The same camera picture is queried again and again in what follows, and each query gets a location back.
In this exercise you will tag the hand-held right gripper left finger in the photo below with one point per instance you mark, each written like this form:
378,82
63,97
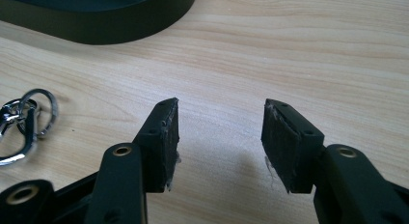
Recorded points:
159,146

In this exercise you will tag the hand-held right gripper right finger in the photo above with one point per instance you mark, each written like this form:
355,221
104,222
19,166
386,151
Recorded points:
295,153

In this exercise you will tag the black oval tray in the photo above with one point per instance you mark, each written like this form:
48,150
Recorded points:
96,14

